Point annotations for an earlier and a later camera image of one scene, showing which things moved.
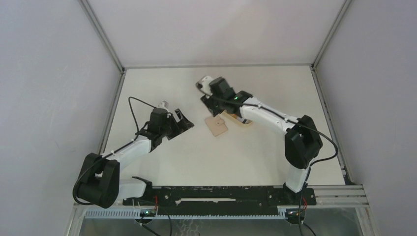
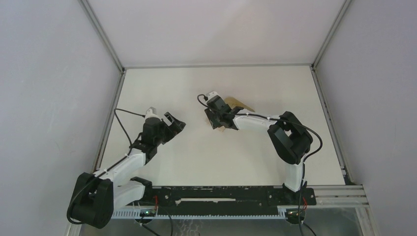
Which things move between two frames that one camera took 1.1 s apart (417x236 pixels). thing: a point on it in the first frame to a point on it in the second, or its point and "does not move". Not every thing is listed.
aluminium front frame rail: x=342 y=196 does not move
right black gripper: x=208 y=101 to x=215 y=123
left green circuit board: x=147 y=213 does not move
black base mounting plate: x=223 y=199 does not move
